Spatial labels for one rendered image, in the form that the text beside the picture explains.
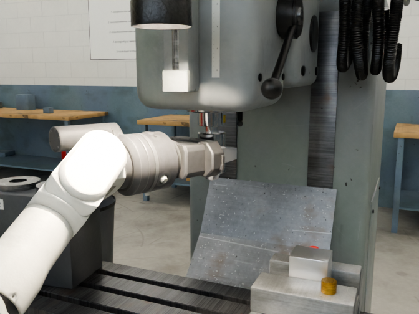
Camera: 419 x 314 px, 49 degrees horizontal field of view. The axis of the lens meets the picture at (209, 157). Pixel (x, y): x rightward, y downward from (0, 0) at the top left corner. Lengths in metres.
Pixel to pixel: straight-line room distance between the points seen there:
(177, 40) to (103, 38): 5.45
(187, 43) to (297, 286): 0.39
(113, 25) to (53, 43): 0.99
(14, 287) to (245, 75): 0.39
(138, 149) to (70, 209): 0.14
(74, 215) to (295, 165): 0.68
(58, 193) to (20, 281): 0.11
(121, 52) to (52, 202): 5.40
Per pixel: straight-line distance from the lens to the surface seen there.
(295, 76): 0.83
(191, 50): 0.65
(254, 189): 1.15
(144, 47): 0.72
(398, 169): 4.18
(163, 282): 0.99
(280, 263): 0.81
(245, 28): 0.65
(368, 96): 1.08
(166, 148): 0.66
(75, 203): 0.55
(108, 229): 2.72
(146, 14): 0.53
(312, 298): 0.70
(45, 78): 6.70
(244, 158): 1.15
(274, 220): 1.12
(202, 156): 0.70
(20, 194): 1.00
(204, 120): 0.75
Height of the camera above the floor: 1.37
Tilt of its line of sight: 10 degrees down
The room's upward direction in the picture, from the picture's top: straight up
